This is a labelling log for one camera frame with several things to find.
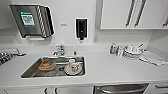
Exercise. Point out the small metal sink dispenser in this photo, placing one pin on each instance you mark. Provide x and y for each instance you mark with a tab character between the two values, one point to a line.
75	53

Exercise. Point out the chrome faucet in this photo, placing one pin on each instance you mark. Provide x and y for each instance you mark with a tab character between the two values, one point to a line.
60	50

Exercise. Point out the blue dish soap bottle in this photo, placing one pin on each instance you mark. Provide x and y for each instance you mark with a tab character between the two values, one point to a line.
113	50

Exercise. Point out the small white container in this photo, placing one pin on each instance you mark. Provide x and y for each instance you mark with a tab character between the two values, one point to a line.
120	51

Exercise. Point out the bowl with orange food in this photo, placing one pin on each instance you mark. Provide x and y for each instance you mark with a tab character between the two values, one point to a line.
46	65

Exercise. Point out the stack of white dishes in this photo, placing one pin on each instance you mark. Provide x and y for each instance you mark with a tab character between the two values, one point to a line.
132	52

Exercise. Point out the stainless steel sink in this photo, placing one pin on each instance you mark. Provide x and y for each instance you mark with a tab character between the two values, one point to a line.
33	73

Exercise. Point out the steel paper towel dispenser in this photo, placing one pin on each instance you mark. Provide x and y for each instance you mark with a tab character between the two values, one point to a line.
30	20

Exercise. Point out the small dark utensil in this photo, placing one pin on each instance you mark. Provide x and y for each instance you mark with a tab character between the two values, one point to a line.
20	53

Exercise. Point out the white base cabinet with doors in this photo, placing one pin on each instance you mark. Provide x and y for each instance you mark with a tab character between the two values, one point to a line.
23	90

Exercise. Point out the white drawer cabinet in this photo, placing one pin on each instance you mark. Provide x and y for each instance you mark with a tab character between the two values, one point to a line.
158	91

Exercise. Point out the white wall outlet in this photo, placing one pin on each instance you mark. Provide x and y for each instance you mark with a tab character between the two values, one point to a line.
95	39

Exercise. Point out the black wall soap dispenser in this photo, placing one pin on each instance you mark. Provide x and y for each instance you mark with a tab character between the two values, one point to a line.
81	28

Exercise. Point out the small wall label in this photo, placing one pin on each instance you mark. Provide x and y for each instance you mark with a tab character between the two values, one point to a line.
63	24

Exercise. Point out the white three-door wall cabinet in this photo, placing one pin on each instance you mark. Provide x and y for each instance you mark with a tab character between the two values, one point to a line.
113	13

